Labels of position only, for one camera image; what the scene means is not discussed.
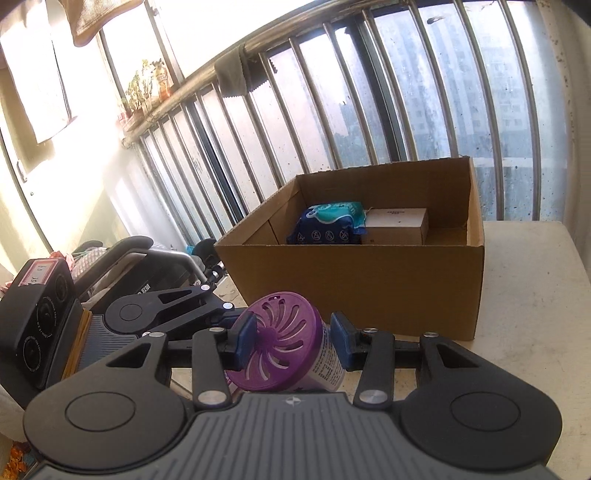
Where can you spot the white hanging cloth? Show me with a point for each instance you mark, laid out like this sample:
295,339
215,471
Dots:
41,83

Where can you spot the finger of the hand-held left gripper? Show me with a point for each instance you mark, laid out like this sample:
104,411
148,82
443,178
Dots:
194,307

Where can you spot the blue wet wipes pack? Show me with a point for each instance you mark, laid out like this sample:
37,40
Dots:
328,224

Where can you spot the brown hanging garment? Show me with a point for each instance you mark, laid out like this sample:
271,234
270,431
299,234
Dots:
92,23

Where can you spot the folded black wheelchair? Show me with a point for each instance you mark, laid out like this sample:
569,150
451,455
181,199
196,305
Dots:
152,267

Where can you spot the potted green plant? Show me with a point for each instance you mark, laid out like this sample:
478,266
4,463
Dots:
138,87

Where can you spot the grey cloth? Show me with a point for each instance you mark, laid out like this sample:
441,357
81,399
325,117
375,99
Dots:
235,71

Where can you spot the white rectangular carton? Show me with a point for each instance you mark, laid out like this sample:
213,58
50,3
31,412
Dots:
395,224

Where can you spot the brown cardboard box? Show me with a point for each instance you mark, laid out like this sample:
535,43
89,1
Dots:
360,286

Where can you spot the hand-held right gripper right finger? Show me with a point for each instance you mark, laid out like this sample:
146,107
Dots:
344,339

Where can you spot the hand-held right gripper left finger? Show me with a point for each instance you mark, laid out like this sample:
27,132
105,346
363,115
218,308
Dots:
242,341

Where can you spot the orange drink bottle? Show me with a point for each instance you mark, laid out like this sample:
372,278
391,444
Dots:
162,81

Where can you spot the dark window frame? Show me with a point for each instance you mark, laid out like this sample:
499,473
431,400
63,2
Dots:
162,37

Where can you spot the purple air freshener jar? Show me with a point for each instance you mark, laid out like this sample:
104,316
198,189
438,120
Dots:
286,341

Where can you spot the metal balcony railing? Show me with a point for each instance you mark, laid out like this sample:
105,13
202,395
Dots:
277,39

